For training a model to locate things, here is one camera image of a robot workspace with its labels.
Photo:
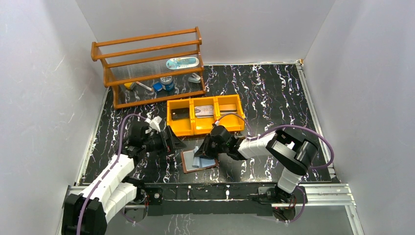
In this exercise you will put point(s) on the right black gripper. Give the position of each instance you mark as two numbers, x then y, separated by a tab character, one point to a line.
209	146

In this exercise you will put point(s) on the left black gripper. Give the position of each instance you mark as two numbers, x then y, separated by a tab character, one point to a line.
166	140

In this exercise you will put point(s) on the brown leather card holder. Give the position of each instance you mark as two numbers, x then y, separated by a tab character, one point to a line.
191	163

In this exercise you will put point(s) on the light grey credit card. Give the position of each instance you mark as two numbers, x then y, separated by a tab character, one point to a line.
205	111

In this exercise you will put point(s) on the yellow three-compartment bin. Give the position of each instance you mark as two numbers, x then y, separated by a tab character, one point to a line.
198	126

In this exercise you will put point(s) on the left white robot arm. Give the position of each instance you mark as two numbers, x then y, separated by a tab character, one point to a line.
90	211

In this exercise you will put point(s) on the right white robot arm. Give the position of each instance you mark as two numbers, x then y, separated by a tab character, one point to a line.
295	153

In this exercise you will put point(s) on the black card in bin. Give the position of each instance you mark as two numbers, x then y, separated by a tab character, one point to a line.
180	113

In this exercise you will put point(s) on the brown striped card in bin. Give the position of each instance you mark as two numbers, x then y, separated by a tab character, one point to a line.
227	109

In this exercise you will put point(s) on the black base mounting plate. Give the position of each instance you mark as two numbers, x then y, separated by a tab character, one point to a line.
220	198

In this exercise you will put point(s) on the white marker pen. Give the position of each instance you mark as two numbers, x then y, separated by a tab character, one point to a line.
145	86

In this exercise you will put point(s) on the blue lidded jar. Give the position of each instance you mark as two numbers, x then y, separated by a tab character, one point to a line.
167	83

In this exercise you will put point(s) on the small blue box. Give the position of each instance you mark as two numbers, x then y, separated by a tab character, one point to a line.
157	87

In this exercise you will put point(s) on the yellow sponge block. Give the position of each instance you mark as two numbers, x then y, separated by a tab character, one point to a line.
130	86

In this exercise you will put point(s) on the wooden shelf rack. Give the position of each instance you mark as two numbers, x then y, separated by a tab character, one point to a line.
142	59

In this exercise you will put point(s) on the oval blue packaged item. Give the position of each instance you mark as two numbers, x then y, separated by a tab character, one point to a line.
179	63

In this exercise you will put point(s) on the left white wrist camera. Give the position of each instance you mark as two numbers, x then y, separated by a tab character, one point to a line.
154	123

